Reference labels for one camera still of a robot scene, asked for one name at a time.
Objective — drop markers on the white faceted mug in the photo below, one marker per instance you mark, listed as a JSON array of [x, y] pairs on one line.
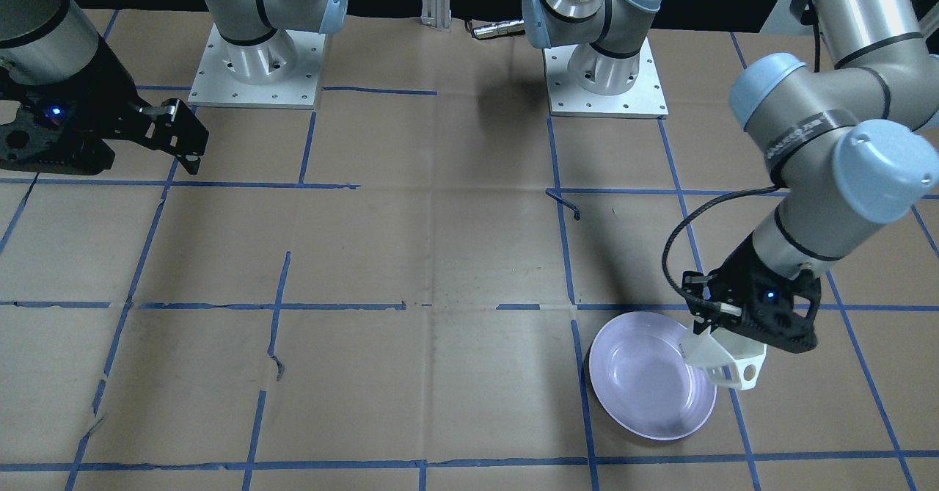
[[729, 360]]

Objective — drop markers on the lilac plate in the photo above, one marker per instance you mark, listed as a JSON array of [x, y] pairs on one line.
[[640, 377]]

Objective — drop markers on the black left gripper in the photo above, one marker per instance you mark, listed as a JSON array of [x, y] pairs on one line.
[[742, 268]]

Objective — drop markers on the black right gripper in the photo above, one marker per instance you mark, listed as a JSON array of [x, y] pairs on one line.
[[108, 97]]

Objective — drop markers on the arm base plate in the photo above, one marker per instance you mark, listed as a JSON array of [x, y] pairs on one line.
[[583, 83], [281, 73]]

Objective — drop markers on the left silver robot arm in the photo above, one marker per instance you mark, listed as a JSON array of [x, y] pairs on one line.
[[845, 143]]

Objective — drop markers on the brown paper table cover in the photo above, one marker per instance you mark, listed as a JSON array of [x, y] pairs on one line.
[[397, 289]]

